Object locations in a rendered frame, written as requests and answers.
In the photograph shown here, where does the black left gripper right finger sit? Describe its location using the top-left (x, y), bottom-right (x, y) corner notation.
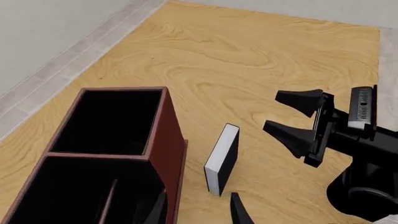
top-left (229, 192), bottom-right (256, 224)

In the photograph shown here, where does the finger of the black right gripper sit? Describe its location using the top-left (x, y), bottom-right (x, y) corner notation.
top-left (262, 119), bottom-right (317, 160)
top-left (274, 88), bottom-right (324, 119)

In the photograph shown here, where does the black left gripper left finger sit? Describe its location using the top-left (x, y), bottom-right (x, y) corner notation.
top-left (143, 190), bottom-right (169, 224)

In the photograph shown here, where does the black book with white pages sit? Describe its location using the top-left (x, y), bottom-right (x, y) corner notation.
top-left (203, 123), bottom-right (241, 197)

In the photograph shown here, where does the red-brown desk caddy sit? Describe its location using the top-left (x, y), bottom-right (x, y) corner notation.
top-left (0, 86), bottom-right (189, 224)

